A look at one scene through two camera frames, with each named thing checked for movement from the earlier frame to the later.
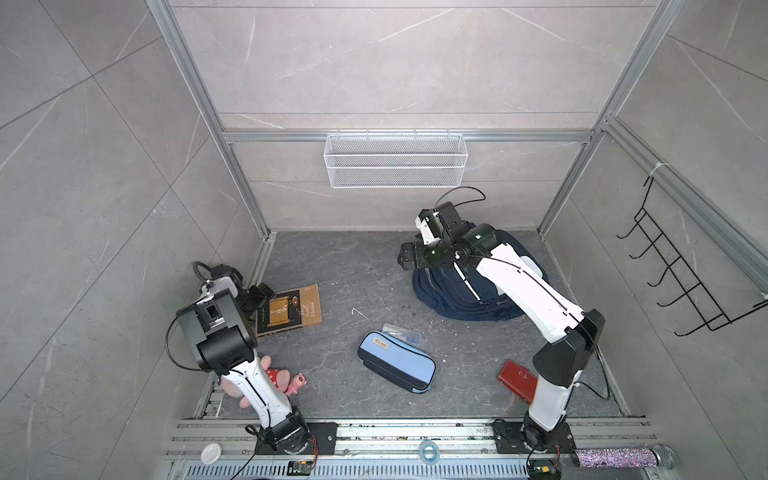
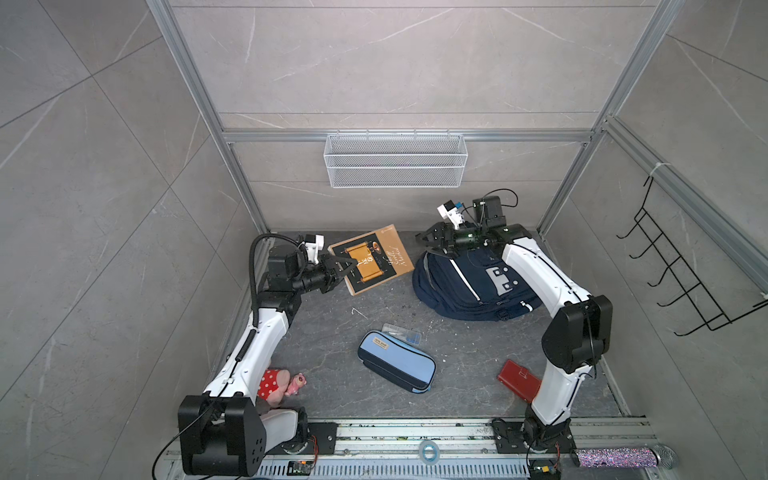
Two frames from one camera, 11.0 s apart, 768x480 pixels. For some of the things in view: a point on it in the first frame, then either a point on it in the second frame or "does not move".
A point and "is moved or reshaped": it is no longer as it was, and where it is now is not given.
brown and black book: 289,310 is moved or reshaped
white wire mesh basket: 395,161 does not move
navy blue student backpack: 457,289 does not move
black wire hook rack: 696,296 does not move
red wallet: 519,380 does not move
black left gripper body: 254,300 → 320,276
